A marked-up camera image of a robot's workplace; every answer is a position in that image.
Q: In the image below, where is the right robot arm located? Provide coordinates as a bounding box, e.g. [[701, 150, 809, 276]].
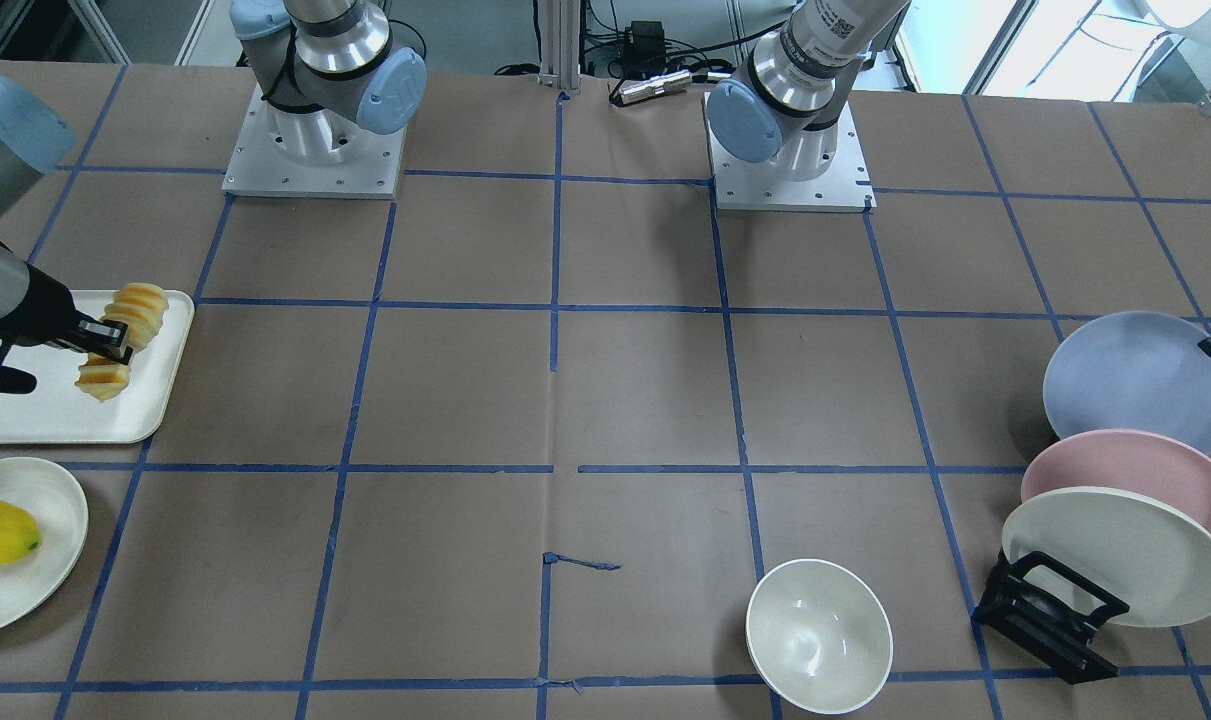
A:
[[0, 1, 427, 401]]

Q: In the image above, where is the silver cylindrical connector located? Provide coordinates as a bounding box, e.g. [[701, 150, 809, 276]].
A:
[[609, 70, 695, 108]]

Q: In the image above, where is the yellow ridged bread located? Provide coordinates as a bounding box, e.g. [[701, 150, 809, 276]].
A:
[[75, 282, 170, 402]]

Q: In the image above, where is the white plate with lemon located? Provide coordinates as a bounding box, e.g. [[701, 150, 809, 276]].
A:
[[0, 457, 88, 629]]

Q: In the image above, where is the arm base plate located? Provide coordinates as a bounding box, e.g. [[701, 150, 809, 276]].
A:
[[220, 87, 407, 201], [707, 105, 878, 213]]

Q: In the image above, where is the blue plate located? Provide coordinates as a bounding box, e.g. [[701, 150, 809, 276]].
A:
[[1041, 311, 1211, 454]]

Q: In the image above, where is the white rectangular tray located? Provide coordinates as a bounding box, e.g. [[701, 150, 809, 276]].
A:
[[0, 290, 195, 445]]

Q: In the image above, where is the pink plate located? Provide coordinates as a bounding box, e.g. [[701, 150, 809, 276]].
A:
[[1020, 430, 1211, 534]]

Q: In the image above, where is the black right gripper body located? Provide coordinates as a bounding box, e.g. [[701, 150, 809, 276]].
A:
[[0, 290, 90, 394]]

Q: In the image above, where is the aluminium frame post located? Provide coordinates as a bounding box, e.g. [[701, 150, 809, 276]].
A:
[[536, 0, 585, 96]]

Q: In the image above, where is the black power adapter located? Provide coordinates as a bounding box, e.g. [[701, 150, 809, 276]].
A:
[[620, 21, 666, 65]]

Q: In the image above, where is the black plate rack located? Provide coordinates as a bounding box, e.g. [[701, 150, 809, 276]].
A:
[[971, 551, 1130, 685]]

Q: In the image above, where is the white ceramic bowl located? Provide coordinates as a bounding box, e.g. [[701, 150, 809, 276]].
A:
[[745, 559, 896, 715]]

